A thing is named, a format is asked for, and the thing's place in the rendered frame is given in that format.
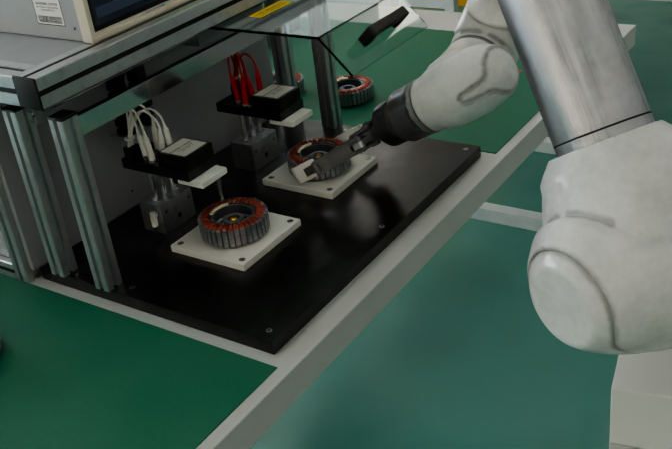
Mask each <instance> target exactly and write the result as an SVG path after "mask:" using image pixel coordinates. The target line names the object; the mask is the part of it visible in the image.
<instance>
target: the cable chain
mask: <svg viewBox="0 0 672 449"><path fill-rule="evenodd" d="M144 71H145V68H144V65H143V64H142V65H140V66H138V67H136V68H134V69H132V70H130V71H128V72H126V76H127V80H128V81H132V82H130V83H129V86H131V85H132V84H134V83H136V82H138V81H140V80H142V79H144V78H146V77H147V76H146V72H144ZM124 77H125V73H124V74H122V75H120V76H118V77H116V78H114V79H112V80H110V81H108V82H106V83H105V84H106V90H107V91H109V92H110V93H108V97H109V96H111V95H113V94H115V93H117V92H119V91H121V90H123V89H125V88H126V84H125V79H124ZM142 105H143V106H145V107H146V108H147V107H150V106H151V105H153V103H152V99H150V100H148V101H146V102H144V103H143V104H142ZM150 108H153V107H150ZM153 109H154V108H153ZM139 118H140V120H141V122H142V125H143V128H148V127H150V126H152V122H151V117H150V116H149V115H148V114H146V113H144V112H143V113H141V115H140V116H139ZM114 122H115V126H116V127H120V128H118V129H117V131H115V132H113V133H111V134H109V135H110V136H111V137H116V138H121V139H124V137H125V136H128V128H127V119H126V113H124V114H122V115H120V116H118V117H117V119H116V120H115V121H114Z"/></svg>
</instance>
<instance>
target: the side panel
mask: <svg viewBox="0 0 672 449"><path fill-rule="evenodd" d="M0 273H1V274H4V275H7V276H10V277H13V278H16V279H19V280H21V281H22V280H24V282H27V283H31V282H32V281H34V277H37V278H38V277H40V276H41V275H42V273H41V270H40V267H39V268H37V269H36V270H32V269H30V266H29V263H28V260H27V257H26V254H25V250H24V247H23V244H22V241H21V238H20V235H19V232H18V229H17V226H16V222H15V219H14V216H13V213H12V210H11V207H10V204H9V201H8V198H7V194H6V191H5V188H4V185H3V182H2V179H1V176H0Z"/></svg>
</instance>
